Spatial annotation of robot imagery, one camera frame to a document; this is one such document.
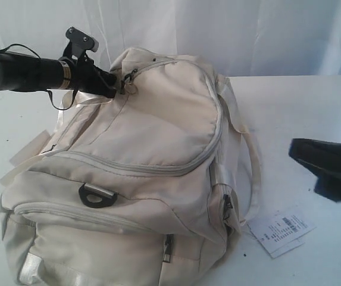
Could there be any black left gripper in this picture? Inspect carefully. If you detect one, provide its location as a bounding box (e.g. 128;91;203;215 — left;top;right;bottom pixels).
59;41;117;98

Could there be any cream duffel bag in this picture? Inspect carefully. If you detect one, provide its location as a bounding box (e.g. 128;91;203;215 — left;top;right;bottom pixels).
0;48;261;285

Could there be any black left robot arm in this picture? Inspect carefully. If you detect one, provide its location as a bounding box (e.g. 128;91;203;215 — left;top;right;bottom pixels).
0;38;117;98

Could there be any white paper hang tag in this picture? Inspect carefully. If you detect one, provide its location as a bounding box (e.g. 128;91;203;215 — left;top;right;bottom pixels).
248;206;316;259

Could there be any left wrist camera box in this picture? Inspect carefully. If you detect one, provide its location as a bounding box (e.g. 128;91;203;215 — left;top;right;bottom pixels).
65;27;99;52

